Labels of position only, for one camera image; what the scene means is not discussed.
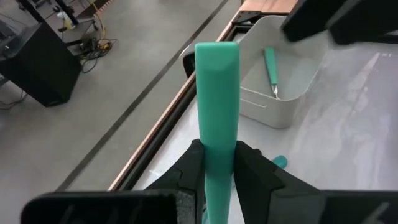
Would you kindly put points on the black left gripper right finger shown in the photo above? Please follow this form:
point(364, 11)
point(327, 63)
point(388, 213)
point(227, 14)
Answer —
point(252, 174)

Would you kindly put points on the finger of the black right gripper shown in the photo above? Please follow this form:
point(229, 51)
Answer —
point(311, 18)
point(367, 21)

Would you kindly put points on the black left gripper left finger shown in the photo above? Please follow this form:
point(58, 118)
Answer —
point(189, 168)

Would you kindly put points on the light grey plastic bin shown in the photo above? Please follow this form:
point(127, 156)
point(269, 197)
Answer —
point(280, 115)

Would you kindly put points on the black equipment stand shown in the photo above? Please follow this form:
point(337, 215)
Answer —
point(77, 35)

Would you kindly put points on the black floor cabinet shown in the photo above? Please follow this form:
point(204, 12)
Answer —
point(40, 68)

